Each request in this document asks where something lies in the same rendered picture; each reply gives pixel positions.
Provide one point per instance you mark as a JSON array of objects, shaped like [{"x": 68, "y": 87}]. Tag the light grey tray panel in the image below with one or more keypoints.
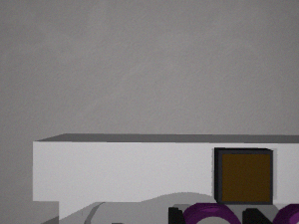
[{"x": 134, "y": 178}]

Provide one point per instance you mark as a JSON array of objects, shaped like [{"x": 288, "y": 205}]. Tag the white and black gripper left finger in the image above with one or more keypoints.
[{"x": 175, "y": 216}]

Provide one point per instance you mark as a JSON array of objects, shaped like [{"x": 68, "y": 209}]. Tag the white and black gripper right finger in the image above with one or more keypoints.
[{"x": 254, "y": 216}]

